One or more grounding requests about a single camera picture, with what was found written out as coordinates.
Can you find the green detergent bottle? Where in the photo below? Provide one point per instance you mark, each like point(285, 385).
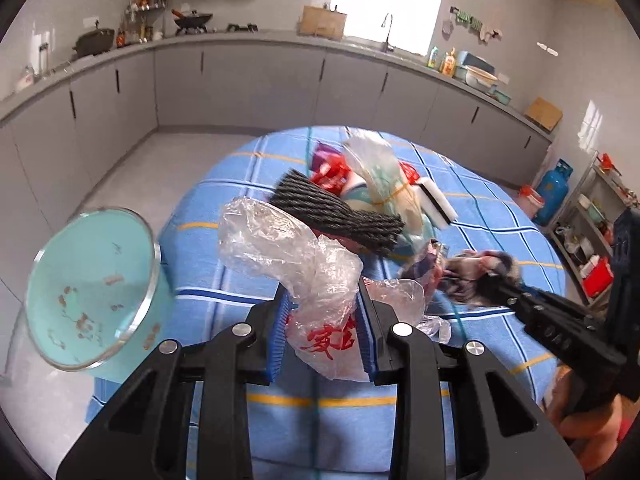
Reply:
point(433, 57)

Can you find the teal bin with metal rim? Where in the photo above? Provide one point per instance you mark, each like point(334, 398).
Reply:
point(85, 285)

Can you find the wall hook rack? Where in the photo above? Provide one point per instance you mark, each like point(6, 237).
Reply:
point(472, 20)

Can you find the yellow detergent bottle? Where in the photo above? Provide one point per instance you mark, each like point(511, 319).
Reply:
point(448, 64)

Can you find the white sponge block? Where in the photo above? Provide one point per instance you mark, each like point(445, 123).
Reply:
point(440, 202)

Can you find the metal shelf rack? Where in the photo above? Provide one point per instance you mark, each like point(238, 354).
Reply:
point(590, 220)

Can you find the blue plaid tablecloth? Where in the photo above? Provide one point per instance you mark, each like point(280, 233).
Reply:
point(225, 270)

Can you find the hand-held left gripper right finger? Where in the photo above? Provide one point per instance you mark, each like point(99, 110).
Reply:
point(367, 345)

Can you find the red crumpled wrapper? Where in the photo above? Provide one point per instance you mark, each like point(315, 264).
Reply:
point(409, 172)

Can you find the grey kitchen cabinet counter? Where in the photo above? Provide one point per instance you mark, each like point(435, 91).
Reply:
point(240, 85)

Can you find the dark patterned wrapper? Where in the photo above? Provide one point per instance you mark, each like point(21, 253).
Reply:
point(465, 272)

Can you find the clear bag with rubber band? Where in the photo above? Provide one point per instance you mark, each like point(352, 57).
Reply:
point(385, 175)

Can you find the black foam net sleeve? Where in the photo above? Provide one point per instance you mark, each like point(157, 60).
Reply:
point(335, 215)

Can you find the red lidded bucket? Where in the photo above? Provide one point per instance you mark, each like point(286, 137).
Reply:
point(530, 197)

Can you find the clear plastic bag red print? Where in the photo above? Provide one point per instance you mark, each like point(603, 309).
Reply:
point(300, 260)

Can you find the metal faucet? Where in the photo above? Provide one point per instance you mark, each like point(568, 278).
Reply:
point(389, 35)

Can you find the black wok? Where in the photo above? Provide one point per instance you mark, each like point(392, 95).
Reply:
point(192, 21)

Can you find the blue gas cylinder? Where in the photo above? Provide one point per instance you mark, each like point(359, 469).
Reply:
point(551, 192)

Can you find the red canister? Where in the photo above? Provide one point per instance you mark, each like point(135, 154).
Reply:
point(597, 277)

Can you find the black cooking pot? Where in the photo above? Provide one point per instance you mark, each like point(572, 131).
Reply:
point(95, 40)

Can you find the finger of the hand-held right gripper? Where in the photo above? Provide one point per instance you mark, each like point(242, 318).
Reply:
point(575, 342)
point(545, 302)

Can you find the cardboard box on counter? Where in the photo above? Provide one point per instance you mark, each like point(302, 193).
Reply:
point(322, 21)

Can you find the purple foil wrapper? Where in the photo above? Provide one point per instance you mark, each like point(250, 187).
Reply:
point(322, 155)

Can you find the window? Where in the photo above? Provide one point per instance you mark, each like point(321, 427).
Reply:
point(390, 0)

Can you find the spice rack with bottles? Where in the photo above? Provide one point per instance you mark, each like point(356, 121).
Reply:
point(145, 15)

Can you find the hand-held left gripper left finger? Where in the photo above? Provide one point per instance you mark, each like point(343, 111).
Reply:
point(277, 342)

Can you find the white paper cup blue band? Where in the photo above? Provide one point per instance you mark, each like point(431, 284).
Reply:
point(357, 192)

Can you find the stack of blue basins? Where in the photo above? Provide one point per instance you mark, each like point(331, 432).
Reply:
point(477, 72)

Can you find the person's right forearm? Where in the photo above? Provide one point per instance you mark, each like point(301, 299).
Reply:
point(585, 435)

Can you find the gas stove burner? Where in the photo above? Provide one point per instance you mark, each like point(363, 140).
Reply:
point(242, 27)

